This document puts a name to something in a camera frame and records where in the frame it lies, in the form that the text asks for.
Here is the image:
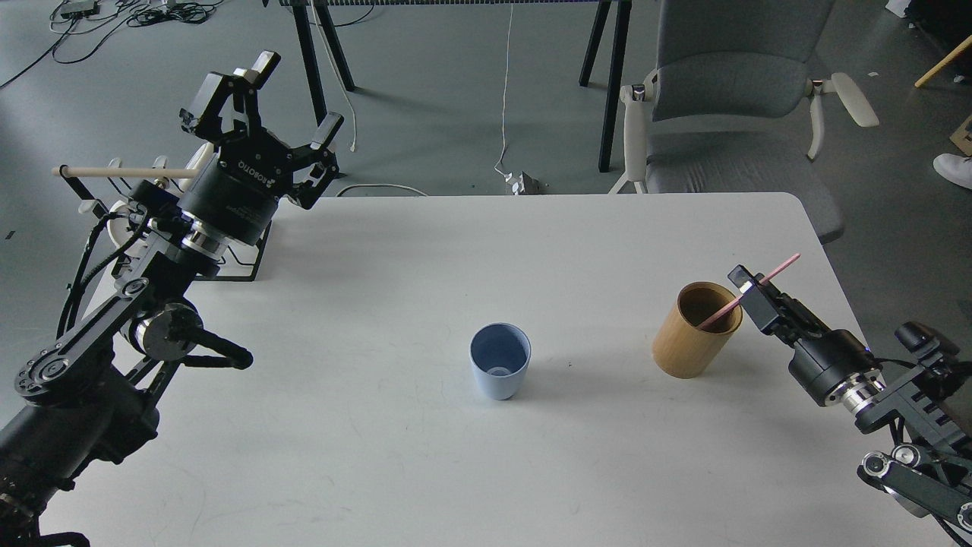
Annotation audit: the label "white power adapter on floor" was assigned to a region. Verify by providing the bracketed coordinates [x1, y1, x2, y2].
[504, 171, 541, 196]

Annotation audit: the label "light blue cup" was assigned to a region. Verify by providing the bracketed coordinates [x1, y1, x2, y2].
[469, 323, 532, 401]

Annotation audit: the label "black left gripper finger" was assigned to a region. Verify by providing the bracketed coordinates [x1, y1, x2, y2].
[286, 112, 344, 209]
[179, 51, 281, 153]

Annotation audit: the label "wooden stick top right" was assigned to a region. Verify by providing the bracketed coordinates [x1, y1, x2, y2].
[913, 36, 971, 89]

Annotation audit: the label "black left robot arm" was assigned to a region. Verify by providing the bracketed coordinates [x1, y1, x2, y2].
[2, 51, 343, 546]

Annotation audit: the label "white shoe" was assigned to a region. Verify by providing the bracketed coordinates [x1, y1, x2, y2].
[933, 153, 971, 190]

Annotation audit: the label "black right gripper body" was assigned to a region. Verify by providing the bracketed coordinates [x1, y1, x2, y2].
[788, 329, 885, 415]

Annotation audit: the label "black table legs right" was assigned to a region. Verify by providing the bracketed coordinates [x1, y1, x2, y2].
[579, 0, 633, 172]

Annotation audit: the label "grey office chair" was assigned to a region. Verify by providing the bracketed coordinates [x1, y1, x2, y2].
[611, 1, 879, 245]

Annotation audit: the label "pink chopstick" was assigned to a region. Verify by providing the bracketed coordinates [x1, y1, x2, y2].
[697, 253, 801, 331]

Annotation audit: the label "black table legs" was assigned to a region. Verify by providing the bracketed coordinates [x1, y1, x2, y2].
[279, 1, 357, 122]
[579, 0, 633, 172]

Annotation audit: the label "white hanging cable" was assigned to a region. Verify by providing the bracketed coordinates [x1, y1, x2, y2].
[494, 4, 516, 175]

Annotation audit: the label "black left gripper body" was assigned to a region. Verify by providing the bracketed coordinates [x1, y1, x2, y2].
[178, 144, 294, 245]

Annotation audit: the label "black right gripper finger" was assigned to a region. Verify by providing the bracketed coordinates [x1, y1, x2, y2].
[759, 285, 831, 343]
[727, 264, 798, 346]

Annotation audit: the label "bamboo cylinder holder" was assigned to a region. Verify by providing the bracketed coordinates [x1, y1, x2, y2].
[652, 283, 743, 378]

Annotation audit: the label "black table legs left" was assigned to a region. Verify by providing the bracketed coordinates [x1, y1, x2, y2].
[279, 1, 357, 122]

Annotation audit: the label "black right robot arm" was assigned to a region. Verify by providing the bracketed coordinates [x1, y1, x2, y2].
[728, 264, 971, 546]

